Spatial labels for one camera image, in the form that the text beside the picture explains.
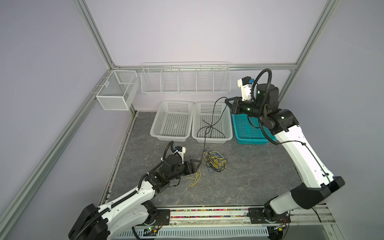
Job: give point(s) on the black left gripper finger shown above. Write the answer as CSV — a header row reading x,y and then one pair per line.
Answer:
x,y
197,162
196,171

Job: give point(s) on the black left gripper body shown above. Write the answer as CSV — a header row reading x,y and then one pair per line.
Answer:
x,y
187,170

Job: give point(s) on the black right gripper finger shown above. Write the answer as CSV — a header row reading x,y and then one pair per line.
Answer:
x,y
234,99
229,109

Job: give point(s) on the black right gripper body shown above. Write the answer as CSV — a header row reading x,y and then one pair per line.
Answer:
x,y
243,108

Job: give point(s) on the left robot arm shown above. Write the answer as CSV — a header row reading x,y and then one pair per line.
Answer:
x,y
134,208

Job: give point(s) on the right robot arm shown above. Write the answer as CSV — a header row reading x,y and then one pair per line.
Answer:
x,y
260,100

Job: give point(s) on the teal plastic basket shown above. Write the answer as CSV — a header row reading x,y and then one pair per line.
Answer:
x,y
247,127

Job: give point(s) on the white plastic basket middle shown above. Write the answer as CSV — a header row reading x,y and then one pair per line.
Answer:
x,y
212,123

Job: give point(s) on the white plastic basket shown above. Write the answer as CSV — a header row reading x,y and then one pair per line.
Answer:
x,y
173,121
212,123

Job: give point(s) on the white plastic basket left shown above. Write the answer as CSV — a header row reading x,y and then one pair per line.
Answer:
x,y
173,121

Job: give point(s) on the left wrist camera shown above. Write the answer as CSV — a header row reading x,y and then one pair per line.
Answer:
x,y
179,150

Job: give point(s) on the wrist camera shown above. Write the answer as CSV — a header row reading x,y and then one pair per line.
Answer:
x,y
179,150
245,84

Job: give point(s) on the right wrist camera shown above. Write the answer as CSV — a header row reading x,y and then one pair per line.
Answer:
x,y
245,84

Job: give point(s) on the white wire wall shelf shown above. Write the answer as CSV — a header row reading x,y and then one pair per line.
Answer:
x,y
186,78

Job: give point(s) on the white vented cable duct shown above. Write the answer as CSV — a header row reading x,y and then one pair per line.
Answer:
x,y
204,233

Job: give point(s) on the white mesh wall box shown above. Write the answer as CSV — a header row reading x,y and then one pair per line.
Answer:
x,y
118,90

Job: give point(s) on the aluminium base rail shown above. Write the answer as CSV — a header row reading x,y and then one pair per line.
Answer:
x,y
230,216

